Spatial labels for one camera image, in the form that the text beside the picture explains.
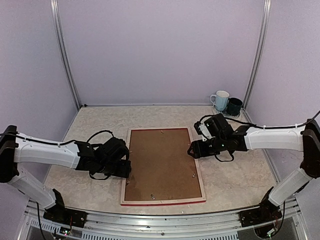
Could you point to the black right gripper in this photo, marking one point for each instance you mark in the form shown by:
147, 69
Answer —
199, 151

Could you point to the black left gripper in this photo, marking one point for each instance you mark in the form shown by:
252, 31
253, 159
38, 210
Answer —
125, 169

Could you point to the brown frame backing board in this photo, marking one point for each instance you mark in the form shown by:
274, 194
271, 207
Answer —
162, 165

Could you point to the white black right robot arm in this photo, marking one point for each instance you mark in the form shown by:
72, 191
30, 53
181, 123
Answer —
218, 136

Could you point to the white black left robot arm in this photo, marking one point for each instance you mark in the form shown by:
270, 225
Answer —
110, 159

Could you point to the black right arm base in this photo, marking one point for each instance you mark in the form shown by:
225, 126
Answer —
265, 212

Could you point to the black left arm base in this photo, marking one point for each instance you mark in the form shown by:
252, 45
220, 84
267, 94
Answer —
58, 213

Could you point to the white plate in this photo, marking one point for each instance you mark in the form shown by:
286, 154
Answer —
225, 114

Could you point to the dark green mug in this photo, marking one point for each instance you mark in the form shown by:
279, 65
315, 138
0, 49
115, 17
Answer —
234, 106

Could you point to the light blue mug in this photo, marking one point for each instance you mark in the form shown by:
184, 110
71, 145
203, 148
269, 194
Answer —
220, 99

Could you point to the aluminium front rail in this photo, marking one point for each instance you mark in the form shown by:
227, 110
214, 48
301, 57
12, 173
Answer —
223, 225

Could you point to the right aluminium corner post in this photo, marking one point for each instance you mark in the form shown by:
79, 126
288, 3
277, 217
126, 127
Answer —
267, 5

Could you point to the aluminium corner post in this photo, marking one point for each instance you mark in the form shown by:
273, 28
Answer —
54, 4
267, 5

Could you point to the left aluminium corner post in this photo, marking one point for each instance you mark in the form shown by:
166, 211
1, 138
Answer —
54, 4

